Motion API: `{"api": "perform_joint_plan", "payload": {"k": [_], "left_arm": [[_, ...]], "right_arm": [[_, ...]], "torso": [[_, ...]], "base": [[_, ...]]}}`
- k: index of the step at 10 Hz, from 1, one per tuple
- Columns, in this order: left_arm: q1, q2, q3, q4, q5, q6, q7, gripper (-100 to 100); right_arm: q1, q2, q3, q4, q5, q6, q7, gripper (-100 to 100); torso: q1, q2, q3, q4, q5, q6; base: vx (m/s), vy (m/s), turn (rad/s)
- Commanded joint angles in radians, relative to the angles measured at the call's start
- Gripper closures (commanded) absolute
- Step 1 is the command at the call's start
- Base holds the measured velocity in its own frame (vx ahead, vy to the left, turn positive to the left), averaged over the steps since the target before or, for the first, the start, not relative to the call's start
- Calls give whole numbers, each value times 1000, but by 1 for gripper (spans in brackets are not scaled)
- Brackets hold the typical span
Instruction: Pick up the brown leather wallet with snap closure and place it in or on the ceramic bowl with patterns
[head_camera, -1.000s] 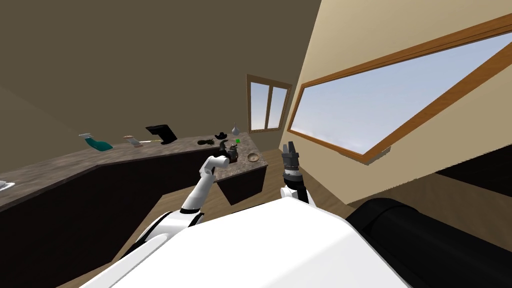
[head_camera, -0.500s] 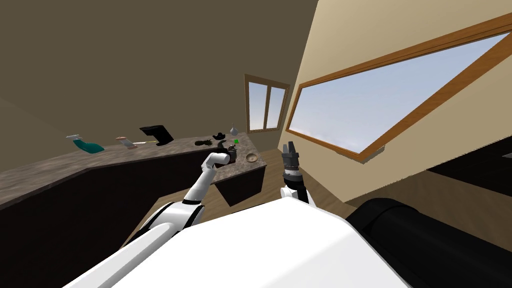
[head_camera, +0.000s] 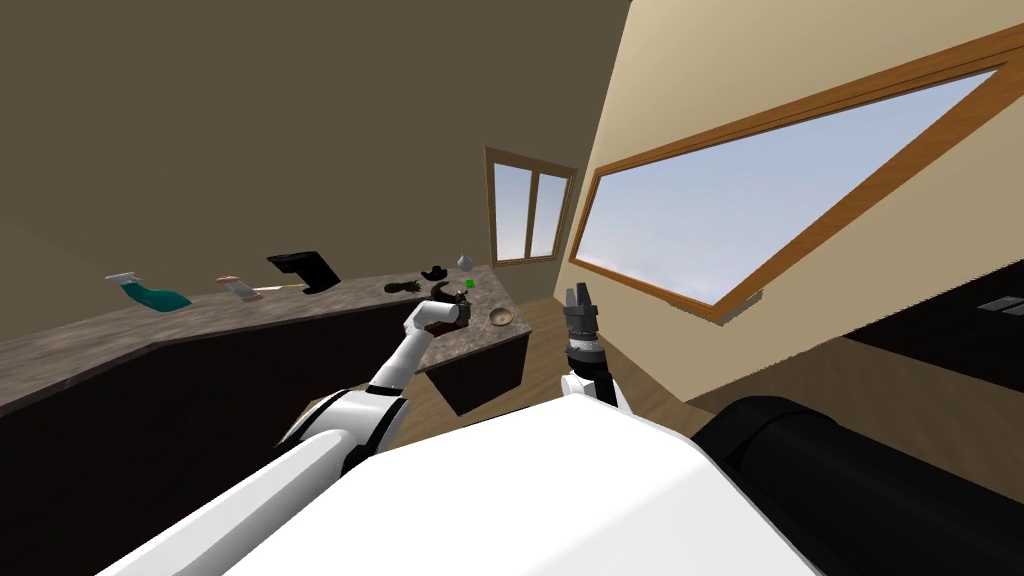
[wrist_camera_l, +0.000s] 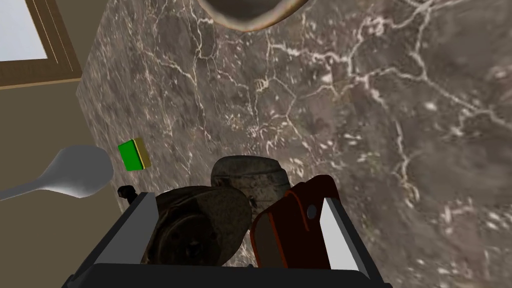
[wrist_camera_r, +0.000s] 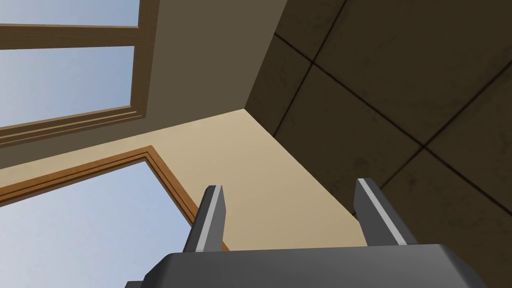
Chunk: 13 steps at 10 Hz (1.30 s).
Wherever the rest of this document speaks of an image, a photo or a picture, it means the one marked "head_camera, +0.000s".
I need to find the small wood-framed window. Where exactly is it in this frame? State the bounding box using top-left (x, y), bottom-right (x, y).
top-left (483, 145), bottom-right (580, 269)

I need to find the pink and white bottle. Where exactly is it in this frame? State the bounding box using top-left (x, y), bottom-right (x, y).
top-left (213, 275), bottom-right (264, 304)

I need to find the teal spray bottle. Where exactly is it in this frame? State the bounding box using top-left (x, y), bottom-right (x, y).
top-left (103, 270), bottom-right (194, 314)

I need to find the large wood-framed window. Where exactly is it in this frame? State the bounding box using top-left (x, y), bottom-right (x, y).
top-left (565, 22), bottom-right (1024, 328)

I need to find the black cabinet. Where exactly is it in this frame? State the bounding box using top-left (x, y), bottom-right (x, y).
top-left (841, 259), bottom-right (1024, 395)

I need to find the black box appliance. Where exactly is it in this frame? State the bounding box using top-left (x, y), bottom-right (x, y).
top-left (265, 250), bottom-right (343, 297)

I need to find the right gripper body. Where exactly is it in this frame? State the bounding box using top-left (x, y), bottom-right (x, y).
top-left (563, 303), bottom-right (601, 344)

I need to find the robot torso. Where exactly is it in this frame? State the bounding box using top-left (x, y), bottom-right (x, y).
top-left (227, 393), bottom-right (821, 576)

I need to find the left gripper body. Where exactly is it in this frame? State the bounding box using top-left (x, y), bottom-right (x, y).
top-left (430, 283), bottom-right (473, 334)

